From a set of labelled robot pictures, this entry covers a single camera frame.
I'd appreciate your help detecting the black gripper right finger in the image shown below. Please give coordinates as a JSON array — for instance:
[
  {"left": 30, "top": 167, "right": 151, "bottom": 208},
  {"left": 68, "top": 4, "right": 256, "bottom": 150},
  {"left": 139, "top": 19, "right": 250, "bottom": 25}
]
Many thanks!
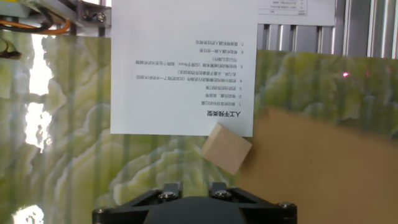
[{"left": 208, "top": 181, "right": 298, "bottom": 224}]

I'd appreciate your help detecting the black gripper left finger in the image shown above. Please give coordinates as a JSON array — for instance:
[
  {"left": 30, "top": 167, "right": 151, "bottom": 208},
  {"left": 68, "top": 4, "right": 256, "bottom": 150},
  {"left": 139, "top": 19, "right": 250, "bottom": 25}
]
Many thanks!
[{"left": 91, "top": 181, "right": 183, "bottom": 224}]

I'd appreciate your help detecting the small wooden cube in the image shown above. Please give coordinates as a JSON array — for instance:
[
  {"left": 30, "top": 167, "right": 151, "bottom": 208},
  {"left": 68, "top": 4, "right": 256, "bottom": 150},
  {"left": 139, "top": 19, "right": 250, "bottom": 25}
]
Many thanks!
[{"left": 201, "top": 122, "right": 254, "bottom": 176}]

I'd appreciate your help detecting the cardboard sheet with checkerboard print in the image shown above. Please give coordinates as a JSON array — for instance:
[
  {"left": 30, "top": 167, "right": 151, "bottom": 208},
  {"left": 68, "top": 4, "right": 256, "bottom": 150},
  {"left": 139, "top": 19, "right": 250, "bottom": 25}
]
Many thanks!
[{"left": 235, "top": 106, "right": 398, "bottom": 224}]

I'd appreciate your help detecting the green marble pattern mat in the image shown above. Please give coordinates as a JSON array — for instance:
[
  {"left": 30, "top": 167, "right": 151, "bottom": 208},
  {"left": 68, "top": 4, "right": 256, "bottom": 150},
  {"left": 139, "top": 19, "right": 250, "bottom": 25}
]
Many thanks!
[{"left": 0, "top": 29, "right": 398, "bottom": 224}]

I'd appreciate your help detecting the white paper with text list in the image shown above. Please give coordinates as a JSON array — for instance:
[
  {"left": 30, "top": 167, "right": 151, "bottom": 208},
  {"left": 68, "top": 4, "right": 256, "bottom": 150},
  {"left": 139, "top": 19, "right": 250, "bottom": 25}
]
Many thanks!
[{"left": 109, "top": 0, "right": 259, "bottom": 138}]

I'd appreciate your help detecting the orange and grey device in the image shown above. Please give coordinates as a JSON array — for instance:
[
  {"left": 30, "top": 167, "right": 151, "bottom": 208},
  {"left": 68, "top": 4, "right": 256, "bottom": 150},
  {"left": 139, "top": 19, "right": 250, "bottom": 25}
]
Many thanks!
[{"left": 0, "top": 0, "right": 32, "bottom": 19}]

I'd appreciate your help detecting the orange cable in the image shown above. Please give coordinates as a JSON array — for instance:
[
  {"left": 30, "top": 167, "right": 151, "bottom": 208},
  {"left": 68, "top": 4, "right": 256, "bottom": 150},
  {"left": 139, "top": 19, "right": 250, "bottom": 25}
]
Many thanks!
[{"left": 0, "top": 17, "right": 73, "bottom": 35}]

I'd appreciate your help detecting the dark thin cable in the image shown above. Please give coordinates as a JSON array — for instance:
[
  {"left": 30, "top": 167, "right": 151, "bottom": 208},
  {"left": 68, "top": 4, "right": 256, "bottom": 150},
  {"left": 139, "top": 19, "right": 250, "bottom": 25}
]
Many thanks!
[{"left": 0, "top": 36, "right": 23, "bottom": 60}]

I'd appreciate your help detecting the aluminium frame bar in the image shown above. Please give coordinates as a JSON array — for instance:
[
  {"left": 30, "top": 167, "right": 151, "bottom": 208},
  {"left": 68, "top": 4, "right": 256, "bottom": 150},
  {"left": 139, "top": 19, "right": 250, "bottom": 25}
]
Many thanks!
[{"left": 18, "top": 0, "right": 113, "bottom": 35}]

